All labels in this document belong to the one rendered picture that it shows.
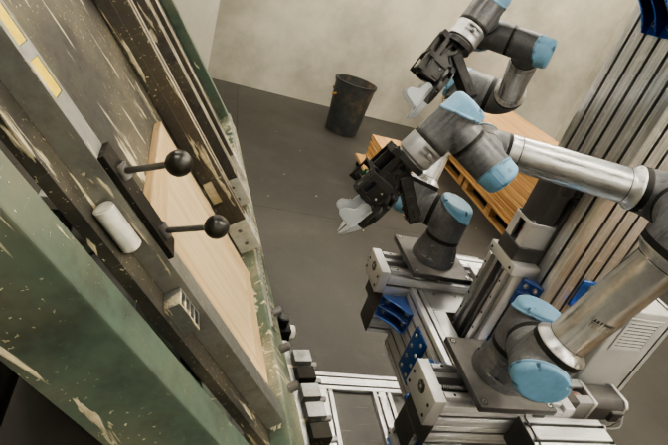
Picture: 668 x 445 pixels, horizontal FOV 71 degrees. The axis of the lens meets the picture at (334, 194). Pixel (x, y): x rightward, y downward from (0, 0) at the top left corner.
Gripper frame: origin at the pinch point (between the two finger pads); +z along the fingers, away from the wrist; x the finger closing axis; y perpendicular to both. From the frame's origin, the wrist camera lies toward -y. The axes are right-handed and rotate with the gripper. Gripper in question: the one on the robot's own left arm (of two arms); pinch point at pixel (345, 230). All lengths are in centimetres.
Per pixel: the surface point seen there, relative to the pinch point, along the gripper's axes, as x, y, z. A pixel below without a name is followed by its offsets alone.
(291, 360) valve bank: -21, -34, 51
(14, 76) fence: 18, 58, 4
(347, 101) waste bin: -446, -142, 27
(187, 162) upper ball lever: 19.6, 36.8, -0.5
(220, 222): 18.5, 27.1, 4.7
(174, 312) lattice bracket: 19.2, 22.1, 22.6
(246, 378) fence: 13.2, -2.1, 33.6
